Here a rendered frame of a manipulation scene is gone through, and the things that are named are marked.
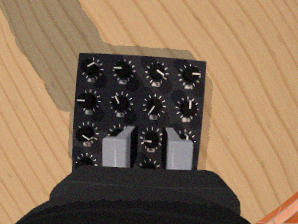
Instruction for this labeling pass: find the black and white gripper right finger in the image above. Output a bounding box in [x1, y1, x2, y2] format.
[161, 127, 193, 170]

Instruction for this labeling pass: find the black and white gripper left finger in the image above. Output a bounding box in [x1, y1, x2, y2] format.
[102, 126, 138, 168]

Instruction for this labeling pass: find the black knob box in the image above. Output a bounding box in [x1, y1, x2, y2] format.
[72, 53, 206, 172]

